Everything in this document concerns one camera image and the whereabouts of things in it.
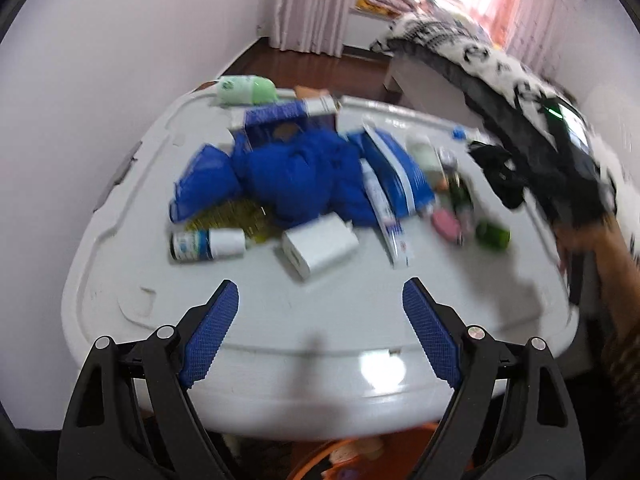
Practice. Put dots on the black cloth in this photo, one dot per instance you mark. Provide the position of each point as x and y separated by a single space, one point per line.
503 178

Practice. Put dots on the white rectangular box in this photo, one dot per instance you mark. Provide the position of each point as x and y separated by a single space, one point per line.
318 245

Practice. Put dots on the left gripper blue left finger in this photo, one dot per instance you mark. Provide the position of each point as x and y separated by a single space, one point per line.
202 330

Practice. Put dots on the white blue toothpaste tube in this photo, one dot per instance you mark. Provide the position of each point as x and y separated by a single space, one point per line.
393 235

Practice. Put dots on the grey bed frame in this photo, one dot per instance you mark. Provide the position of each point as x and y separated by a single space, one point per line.
423 89

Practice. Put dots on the small blue block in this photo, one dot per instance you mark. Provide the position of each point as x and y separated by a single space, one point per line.
459 134

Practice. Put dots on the dark green small bottle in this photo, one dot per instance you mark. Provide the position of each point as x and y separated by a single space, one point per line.
492 235

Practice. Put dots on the orange plastic trash bucket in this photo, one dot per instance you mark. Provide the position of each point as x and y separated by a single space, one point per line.
390 456

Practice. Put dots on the blue white plastic pouch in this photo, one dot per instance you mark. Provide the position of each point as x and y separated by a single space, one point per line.
400 176

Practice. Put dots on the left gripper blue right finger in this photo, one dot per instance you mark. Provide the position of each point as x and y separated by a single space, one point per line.
428 320

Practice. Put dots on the pale green cream jar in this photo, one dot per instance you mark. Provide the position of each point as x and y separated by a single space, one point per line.
427 158

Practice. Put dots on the person's right hand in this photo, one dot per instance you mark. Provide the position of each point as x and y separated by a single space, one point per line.
618 273

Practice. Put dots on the white black logo blanket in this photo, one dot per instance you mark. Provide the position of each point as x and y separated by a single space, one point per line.
507 95

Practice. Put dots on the blue mesh pouch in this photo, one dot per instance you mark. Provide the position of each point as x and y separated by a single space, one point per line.
208 180

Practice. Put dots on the blue white carton box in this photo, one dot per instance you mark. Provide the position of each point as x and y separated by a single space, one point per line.
278 122

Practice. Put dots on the white blue label bottle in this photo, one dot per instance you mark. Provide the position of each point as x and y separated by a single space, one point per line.
207 245

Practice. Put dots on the blue cloth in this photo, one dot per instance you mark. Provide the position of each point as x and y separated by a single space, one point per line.
314 173

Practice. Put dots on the pink striped curtain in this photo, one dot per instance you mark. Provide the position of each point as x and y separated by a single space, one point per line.
310 26

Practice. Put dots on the pink oval nail clipper case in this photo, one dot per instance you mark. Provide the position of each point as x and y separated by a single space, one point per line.
447 226

